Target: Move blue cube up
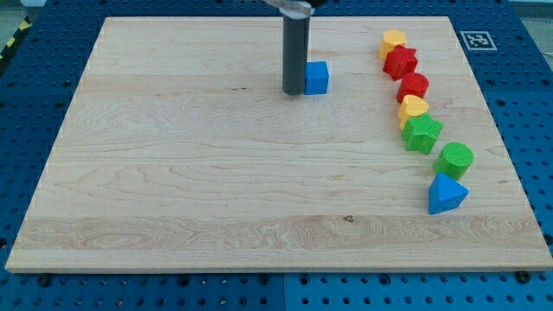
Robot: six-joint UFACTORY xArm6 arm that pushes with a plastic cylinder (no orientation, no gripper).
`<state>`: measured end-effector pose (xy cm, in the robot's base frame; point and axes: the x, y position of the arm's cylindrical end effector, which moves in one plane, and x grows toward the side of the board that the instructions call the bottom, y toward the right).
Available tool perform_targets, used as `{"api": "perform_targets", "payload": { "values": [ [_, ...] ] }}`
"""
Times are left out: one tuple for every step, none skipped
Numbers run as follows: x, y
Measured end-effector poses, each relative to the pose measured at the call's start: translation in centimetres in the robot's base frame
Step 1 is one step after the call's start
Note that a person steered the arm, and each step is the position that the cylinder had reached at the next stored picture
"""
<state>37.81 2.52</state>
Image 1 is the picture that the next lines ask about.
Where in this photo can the silver metal rod mount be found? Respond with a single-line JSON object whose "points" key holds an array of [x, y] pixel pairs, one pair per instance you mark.
{"points": [[296, 9]]}

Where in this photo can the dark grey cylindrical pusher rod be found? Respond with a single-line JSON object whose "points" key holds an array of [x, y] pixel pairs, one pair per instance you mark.
{"points": [[295, 54]]}

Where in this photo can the blue cube block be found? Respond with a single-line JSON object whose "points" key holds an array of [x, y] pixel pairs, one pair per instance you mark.
{"points": [[316, 78]]}

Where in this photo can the yellow hexagon block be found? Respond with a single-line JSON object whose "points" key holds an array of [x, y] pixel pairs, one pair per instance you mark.
{"points": [[389, 40]]}

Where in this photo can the red star block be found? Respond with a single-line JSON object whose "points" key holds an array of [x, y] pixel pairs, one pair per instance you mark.
{"points": [[400, 61]]}

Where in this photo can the red cylinder block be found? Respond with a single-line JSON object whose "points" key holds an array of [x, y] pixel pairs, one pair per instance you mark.
{"points": [[412, 84]]}

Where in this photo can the yellow heart block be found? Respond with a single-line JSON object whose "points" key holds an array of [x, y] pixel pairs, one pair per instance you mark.
{"points": [[411, 106]]}

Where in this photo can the green star block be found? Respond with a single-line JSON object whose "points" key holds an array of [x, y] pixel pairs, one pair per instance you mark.
{"points": [[421, 133]]}

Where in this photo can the light wooden board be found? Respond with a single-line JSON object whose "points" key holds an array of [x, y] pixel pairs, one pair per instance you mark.
{"points": [[180, 153]]}

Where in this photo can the white fiducial marker tag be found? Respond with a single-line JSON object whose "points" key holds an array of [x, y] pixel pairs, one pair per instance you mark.
{"points": [[478, 40]]}

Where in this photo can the green cylinder block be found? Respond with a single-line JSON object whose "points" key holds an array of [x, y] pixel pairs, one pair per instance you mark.
{"points": [[454, 160]]}

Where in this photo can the blue triangle block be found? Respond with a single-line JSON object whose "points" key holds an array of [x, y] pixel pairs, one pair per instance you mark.
{"points": [[445, 194]]}

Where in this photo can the yellow black hazard tape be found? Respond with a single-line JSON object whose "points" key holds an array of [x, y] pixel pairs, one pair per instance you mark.
{"points": [[15, 41]]}

